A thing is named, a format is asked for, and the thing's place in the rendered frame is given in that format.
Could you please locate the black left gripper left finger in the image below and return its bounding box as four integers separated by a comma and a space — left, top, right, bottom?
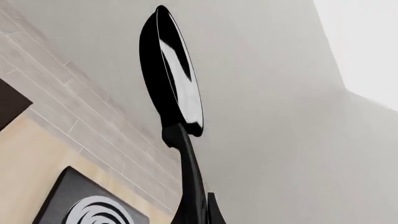
171, 202, 188, 224

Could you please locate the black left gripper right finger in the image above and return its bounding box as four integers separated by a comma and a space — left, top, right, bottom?
206, 192, 226, 224

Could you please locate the dark brown wooden cabinet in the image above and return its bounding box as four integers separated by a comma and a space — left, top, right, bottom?
0, 77, 34, 132

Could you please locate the flat black stove plate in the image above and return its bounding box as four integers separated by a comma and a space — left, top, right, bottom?
32, 166, 150, 224

